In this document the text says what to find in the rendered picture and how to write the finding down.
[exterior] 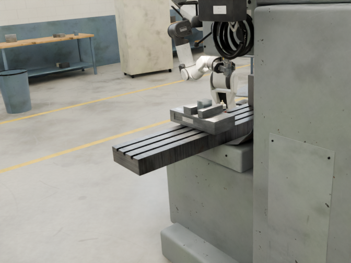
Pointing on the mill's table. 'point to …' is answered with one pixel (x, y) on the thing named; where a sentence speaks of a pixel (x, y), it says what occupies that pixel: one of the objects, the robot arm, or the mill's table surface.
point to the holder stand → (250, 90)
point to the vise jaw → (190, 109)
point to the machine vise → (205, 119)
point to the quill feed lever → (207, 35)
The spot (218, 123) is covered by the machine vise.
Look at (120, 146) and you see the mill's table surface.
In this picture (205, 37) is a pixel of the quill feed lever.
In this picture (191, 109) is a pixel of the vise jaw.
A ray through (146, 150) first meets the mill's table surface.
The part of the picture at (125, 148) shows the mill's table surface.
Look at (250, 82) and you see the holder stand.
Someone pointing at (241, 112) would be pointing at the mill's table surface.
